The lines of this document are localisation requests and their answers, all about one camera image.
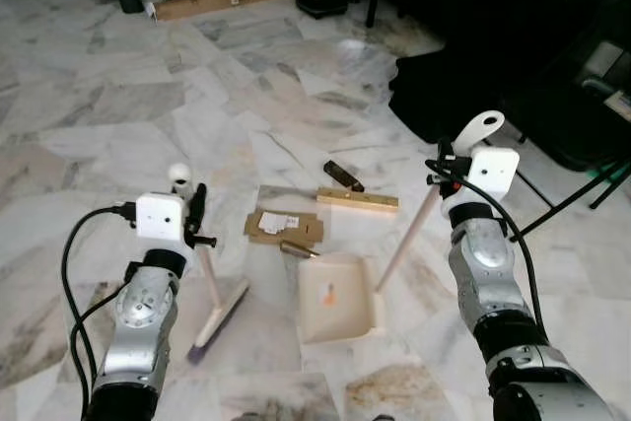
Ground wooden handled broom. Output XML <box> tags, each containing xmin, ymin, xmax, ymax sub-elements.
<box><xmin>168</xmin><ymin>162</ymin><xmax>251</xmax><ymax>364</ymax></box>

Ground beige long handled dustpan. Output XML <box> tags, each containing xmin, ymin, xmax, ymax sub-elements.
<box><xmin>298</xmin><ymin>110</ymin><xmax>506</xmax><ymax>345</ymax></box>

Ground black fabric bag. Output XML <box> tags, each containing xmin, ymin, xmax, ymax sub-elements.
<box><xmin>387</xmin><ymin>44</ymin><xmax>524</xmax><ymax>146</ymax></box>

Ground brown cardboard piece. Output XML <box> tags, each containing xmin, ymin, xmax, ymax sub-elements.
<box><xmin>245</xmin><ymin>206</ymin><xmax>326</xmax><ymax>246</ymax></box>

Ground small brown cylinder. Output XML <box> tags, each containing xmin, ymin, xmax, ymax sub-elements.
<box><xmin>280</xmin><ymin>239</ymin><xmax>322</xmax><ymax>259</ymax></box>

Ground dark brown small block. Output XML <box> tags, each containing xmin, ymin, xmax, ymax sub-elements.
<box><xmin>323</xmin><ymin>159</ymin><xmax>366</xmax><ymax>193</ymax></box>

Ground black metal stand legs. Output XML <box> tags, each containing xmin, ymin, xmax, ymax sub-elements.
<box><xmin>513</xmin><ymin>160</ymin><xmax>631</xmax><ymax>240</ymax></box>

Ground black furniture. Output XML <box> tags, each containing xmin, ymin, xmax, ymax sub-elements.
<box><xmin>355</xmin><ymin>0</ymin><xmax>631</xmax><ymax>174</ymax></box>

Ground long brown wooden plank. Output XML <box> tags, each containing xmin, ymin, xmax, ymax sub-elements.
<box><xmin>153</xmin><ymin>0</ymin><xmax>299</xmax><ymax>23</ymax></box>

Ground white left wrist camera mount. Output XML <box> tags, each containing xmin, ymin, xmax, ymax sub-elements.
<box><xmin>135</xmin><ymin>192</ymin><xmax>190</xmax><ymax>245</ymax></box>

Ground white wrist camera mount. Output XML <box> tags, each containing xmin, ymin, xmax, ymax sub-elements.
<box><xmin>135</xmin><ymin>192</ymin><xmax>190</xmax><ymax>245</ymax></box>
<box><xmin>465</xmin><ymin>147</ymin><xmax>522</xmax><ymax>200</ymax></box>

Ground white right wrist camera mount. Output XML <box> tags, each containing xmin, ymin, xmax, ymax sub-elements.
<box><xmin>465</xmin><ymin>147</ymin><xmax>522</xmax><ymax>200</ymax></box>

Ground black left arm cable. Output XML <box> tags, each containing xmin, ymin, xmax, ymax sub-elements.
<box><xmin>61</xmin><ymin>202</ymin><xmax>139</xmax><ymax>412</ymax></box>

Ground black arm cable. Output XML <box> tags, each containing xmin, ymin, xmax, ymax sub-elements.
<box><xmin>61</xmin><ymin>202</ymin><xmax>139</xmax><ymax>412</ymax></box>
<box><xmin>426</xmin><ymin>160</ymin><xmax>543</xmax><ymax>333</ymax></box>

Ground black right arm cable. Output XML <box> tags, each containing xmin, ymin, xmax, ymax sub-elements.
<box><xmin>426</xmin><ymin>160</ymin><xmax>543</xmax><ymax>333</ymax></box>

